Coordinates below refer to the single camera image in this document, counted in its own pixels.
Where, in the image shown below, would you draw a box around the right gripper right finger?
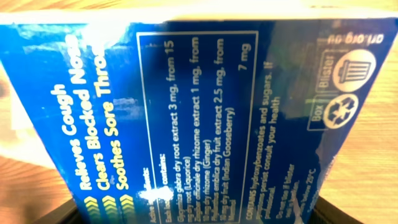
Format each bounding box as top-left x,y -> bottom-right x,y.
307,197 -> 363,224

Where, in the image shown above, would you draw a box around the blue lozenge box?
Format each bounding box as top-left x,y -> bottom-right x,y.
1,6 -> 397,223

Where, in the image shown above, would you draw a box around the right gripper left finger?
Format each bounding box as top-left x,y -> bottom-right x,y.
33,199 -> 81,224

